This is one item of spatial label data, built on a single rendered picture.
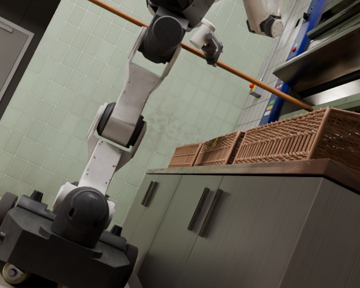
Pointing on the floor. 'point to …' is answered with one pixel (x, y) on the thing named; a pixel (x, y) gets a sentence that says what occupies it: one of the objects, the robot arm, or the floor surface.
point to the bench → (252, 227)
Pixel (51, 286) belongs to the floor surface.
